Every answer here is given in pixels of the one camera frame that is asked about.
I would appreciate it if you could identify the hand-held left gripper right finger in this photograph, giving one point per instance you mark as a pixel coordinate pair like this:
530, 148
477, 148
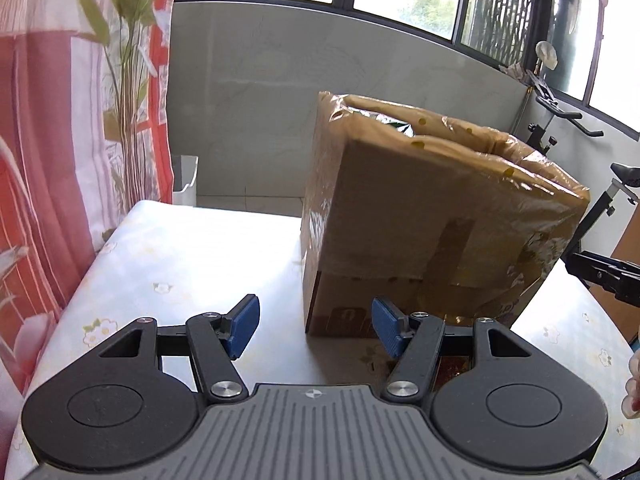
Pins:
387, 325

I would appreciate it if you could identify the person's right hand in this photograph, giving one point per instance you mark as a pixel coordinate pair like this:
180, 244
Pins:
634, 385

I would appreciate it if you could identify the black exercise bike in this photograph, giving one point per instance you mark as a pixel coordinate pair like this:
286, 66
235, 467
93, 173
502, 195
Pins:
547, 101

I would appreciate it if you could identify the pink printed curtain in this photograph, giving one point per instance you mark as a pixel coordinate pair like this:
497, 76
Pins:
45, 160

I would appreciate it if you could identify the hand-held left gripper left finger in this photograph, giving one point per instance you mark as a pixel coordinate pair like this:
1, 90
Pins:
245, 323

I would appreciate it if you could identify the flat red snack packet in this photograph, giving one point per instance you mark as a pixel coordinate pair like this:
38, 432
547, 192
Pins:
451, 367

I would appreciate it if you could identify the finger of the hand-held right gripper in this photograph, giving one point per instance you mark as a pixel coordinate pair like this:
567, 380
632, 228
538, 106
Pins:
602, 269

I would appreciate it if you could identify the taped cardboard box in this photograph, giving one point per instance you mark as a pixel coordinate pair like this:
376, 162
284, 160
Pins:
425, 210

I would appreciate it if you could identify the floral white tablecloth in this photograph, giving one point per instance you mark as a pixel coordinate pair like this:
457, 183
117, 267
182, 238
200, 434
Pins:
200, 260

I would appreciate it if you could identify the white bin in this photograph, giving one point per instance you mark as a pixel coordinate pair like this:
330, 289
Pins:
184, 180

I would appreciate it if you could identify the tall artificial plant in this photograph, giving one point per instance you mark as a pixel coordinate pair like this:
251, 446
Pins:
94, 16

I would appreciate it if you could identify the wooden cabinet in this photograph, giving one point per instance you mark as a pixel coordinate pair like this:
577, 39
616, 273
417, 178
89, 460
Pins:
617, 316

